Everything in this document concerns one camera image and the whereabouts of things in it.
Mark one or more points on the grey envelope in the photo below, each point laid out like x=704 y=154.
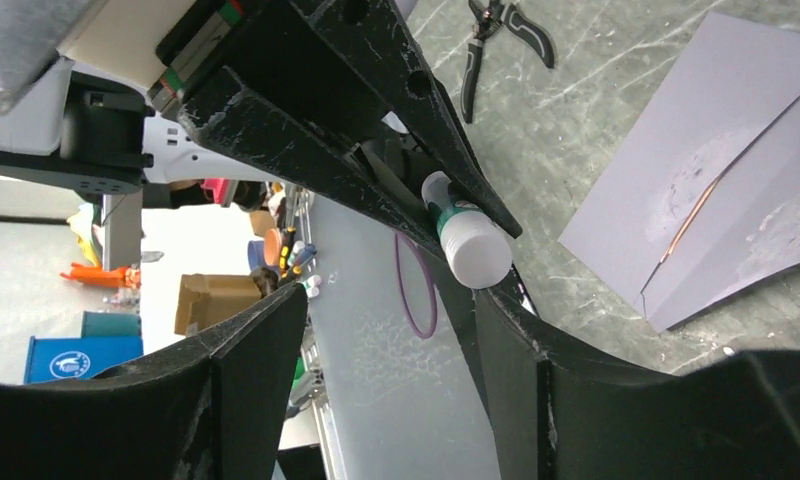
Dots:
x=702 y=198

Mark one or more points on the cardboard box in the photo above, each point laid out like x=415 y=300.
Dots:
x=206 y=300

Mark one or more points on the orange toy object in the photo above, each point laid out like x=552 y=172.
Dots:
x=121 y=277

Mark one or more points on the green white glue stick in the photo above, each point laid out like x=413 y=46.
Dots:
x=477 y=251

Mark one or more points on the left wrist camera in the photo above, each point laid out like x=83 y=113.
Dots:
x=140 y=42

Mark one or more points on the blue recycling bin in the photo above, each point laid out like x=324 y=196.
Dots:
x=51 y=359

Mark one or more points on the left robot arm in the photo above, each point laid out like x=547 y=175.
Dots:
x=82 y=129

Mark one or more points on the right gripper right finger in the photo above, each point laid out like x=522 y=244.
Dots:
x=560 y=408

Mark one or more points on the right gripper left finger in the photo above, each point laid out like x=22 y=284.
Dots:
x=211 y=406

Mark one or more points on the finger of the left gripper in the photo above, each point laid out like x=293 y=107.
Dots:
x=230 y=118
x=338 y=67

